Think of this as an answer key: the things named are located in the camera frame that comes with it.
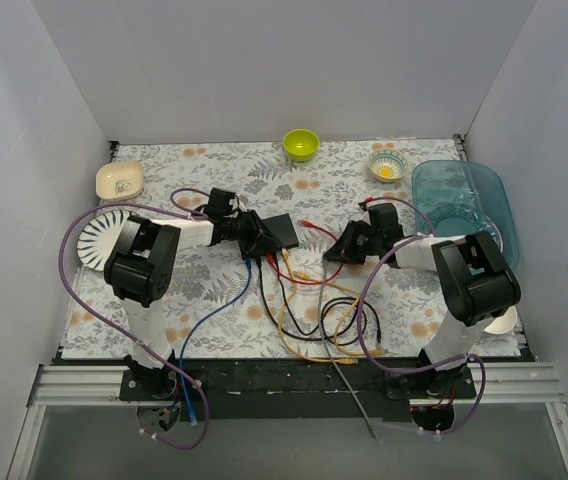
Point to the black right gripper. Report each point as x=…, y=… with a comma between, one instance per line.
x=355, y=240

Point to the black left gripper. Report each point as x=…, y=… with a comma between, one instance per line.
x=252, y=235

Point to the dark grey network switch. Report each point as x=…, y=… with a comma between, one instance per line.
x=282, y=227

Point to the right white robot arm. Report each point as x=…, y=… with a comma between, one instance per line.
x=476, y=281

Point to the floral patterned table mat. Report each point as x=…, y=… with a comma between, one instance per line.
x=218, y=307

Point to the patterned yellow centre bowl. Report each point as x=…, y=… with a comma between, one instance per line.
x=387, y=165

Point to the lime green bowl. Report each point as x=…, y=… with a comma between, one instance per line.
x=300, y=145

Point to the teal glass plate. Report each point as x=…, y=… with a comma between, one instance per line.
x=453, y=219

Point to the teal plastic tray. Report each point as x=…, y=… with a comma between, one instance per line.
x=437, y=182

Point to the cream square dish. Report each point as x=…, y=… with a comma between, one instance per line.
x=119, y=181

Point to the blue striped white plate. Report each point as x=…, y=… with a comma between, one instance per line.
x=97, y=239

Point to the white bowl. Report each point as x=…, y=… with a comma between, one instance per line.
x=503, y=324

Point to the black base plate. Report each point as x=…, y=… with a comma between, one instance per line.
x=291, y=389

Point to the aluminium frame rail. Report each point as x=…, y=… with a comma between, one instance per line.
x=114, y=385

